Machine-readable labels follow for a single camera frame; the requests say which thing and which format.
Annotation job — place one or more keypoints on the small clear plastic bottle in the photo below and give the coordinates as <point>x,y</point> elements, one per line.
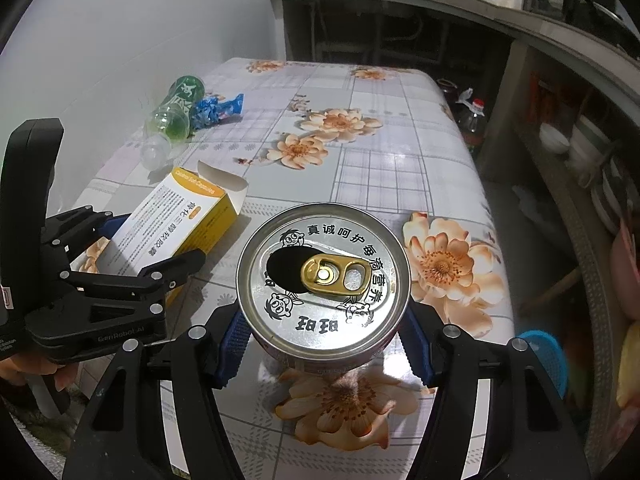
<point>155,152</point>

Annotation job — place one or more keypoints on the pink basin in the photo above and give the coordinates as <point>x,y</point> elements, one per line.
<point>627,270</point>

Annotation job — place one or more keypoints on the pale yellow sack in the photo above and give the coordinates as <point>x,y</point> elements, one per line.
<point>631,370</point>

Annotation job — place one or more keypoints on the blue crumpled wrapper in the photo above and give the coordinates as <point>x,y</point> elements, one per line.
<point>220,110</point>

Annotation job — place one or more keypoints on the plastic oil bottle red cap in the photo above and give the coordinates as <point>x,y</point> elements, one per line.
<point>472,127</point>

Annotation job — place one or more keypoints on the dark brown jar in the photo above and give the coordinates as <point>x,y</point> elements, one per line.
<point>446,91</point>

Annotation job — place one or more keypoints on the floral tablecloth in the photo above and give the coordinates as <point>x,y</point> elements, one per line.
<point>390,170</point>

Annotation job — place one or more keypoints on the stack of plates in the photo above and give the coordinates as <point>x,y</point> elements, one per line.
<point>607,195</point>

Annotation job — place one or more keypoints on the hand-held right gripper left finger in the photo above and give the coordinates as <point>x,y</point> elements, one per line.
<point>232,345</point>

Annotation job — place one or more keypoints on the person's left hand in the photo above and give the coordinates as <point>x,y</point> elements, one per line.
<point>30,366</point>

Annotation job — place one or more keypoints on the grey concrete counter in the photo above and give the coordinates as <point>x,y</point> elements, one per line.
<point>400,7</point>

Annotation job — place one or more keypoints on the stack of bowls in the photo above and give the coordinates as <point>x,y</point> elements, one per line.
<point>590,135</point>

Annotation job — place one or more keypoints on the green plastic bottle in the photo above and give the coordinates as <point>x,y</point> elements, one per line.
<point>182,92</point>

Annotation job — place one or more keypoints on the blue plastic basket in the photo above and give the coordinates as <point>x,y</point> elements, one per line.
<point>547,360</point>

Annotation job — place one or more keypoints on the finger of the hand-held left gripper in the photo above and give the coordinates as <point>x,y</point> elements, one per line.
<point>75,222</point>
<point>165,272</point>

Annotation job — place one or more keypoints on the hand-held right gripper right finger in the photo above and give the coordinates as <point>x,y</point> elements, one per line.
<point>417,350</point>

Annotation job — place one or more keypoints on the silver drink can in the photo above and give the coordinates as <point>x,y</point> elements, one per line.
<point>300,310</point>

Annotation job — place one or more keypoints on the white bowl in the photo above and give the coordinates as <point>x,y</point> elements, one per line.
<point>554,140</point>

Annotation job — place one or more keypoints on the perforated shelf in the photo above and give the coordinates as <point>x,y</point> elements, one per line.
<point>575,240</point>

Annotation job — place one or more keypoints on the yellow white carton box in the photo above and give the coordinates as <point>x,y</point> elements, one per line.
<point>190,210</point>

